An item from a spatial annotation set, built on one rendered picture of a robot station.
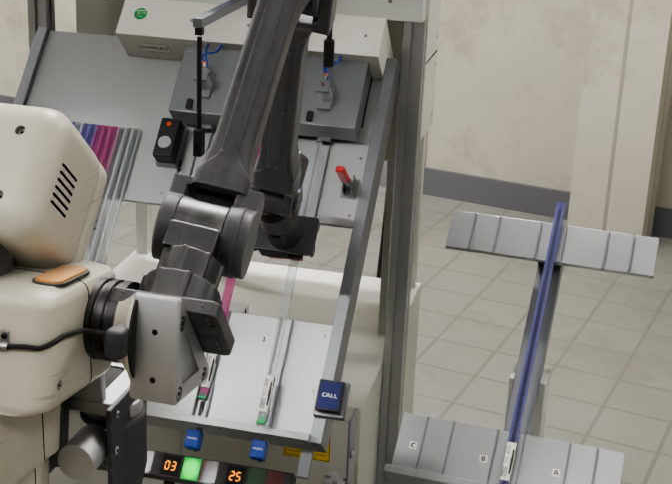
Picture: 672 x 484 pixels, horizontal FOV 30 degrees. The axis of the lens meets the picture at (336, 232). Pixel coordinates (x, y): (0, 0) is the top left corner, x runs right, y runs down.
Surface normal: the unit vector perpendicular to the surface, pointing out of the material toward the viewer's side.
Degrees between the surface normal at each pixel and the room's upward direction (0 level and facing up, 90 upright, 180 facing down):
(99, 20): 90
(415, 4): 90
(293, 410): 47
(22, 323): 82
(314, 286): 0
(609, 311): 0
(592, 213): 90
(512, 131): 90
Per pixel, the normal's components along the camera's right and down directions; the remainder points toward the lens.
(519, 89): -0.42, 0.29
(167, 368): -0.25, 0.18
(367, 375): 0.04, -0.94
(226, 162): 0.03, -0.39
